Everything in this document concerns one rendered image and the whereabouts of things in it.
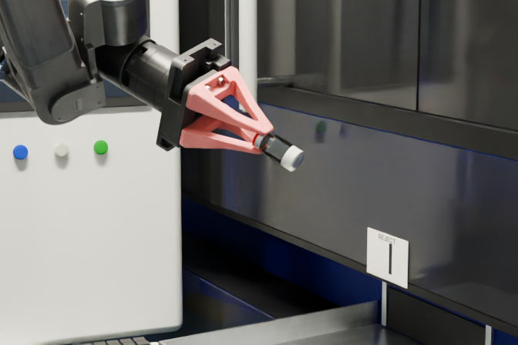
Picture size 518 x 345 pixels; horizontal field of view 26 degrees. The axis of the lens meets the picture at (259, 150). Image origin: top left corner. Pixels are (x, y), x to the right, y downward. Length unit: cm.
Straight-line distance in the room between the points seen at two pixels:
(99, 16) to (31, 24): 7
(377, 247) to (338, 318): 17
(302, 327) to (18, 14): 72
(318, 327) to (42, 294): 44
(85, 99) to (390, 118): 46
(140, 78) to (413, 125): 41
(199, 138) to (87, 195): 69
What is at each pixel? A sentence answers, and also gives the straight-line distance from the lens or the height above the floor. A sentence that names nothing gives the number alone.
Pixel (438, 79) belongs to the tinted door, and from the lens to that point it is 134.
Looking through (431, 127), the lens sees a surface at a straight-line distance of 134.
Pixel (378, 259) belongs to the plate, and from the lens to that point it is 145.
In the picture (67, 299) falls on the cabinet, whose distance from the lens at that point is 176.
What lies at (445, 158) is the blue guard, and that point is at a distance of 132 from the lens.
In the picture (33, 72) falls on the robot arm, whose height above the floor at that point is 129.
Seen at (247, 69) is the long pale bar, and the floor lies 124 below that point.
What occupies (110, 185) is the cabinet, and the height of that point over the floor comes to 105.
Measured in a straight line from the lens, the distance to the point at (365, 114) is 144.
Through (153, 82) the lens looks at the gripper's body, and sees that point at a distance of 107.
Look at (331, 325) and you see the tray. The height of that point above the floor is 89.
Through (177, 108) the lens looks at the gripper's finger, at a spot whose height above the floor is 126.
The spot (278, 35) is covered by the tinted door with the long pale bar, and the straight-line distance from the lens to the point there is 163.
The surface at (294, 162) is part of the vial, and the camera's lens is 102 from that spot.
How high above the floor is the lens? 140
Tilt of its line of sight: 10 degrees down
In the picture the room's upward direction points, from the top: straight up
